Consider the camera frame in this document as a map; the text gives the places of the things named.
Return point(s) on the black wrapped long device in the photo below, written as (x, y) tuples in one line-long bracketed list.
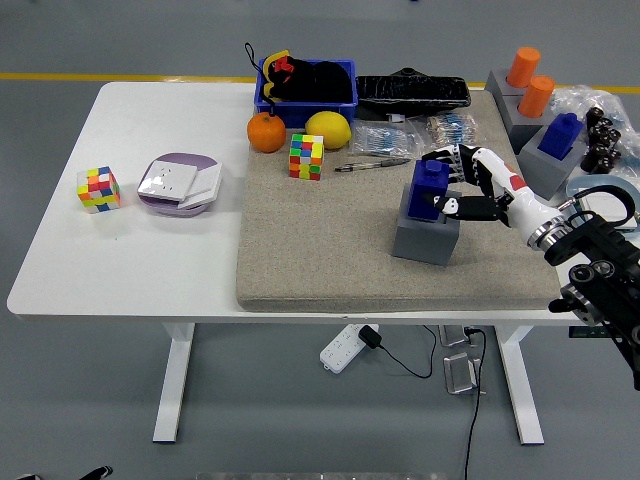
[(415, 92)]

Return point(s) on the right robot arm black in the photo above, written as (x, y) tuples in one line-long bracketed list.
[(600, 250)]

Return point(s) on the yellow black red tool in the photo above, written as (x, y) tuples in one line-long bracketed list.
[(274, 62)]

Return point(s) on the grey-brown mat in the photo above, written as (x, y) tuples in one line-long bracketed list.
[(325, 240)]

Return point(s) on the bag of blue resistors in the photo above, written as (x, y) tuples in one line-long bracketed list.
[(382, 140)]

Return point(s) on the bag of tan resistors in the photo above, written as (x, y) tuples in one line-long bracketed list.
[(450, 130)]

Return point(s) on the colourful puzzle cube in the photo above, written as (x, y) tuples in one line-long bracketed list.
[(306, 157), (99, 190)]

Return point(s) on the purple plate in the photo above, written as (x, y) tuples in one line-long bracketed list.
[(195, 159)]

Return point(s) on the table height control panel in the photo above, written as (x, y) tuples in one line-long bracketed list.
[(585, 332)]

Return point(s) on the white switch panel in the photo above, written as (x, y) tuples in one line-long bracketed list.
[(205, 185)]

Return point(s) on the white power strip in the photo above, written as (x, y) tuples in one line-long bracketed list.
[(342, 350)]

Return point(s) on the black plug adapter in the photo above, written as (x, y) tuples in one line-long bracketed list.
[(370, 336)]

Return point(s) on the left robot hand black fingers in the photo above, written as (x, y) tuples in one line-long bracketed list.
[(97, 473)]

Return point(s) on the blue square seal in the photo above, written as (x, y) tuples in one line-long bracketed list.
[(562, 137), (425, 192)]

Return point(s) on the orange cylinder seal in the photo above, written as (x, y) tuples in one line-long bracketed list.
[(535, 97), (524, 65)]

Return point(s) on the black dotted cylinder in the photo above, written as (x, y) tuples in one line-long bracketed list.
[(600, 135), (611, 161), (591, 162), (595, 116), (614, 136)]

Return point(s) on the grey ballpoint pen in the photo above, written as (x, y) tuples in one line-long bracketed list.
[(380, 163)]

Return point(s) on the white table leg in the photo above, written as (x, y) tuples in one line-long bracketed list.
[(522, 390), (172, 390)]

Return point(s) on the orange fruit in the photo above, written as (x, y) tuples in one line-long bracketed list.
[(266, 132)]

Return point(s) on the small white connector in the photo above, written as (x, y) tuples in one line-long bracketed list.
[(397, 118)]

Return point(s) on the black cloth pouch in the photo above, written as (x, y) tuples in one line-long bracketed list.
[(320, 82)]

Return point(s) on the clear metal floor bracket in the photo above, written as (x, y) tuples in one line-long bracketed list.
[(461, 374), (452, 336)]

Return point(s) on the light blue plate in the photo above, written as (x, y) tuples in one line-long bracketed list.
[(582, 182)]

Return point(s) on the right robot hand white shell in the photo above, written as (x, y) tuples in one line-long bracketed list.
[(522, 200)]

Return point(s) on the white socket panel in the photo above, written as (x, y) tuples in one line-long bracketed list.
[(166, 181)]

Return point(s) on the white flat panel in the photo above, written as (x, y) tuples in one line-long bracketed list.
[(607, 205)]

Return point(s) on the yellow lemon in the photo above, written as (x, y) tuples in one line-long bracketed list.
[(327, 130)]

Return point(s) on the clear plastic bag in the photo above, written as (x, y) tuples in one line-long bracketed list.
[(577, 97)]

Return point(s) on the blue plastic bin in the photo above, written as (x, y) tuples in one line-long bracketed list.
[(295, 111)]

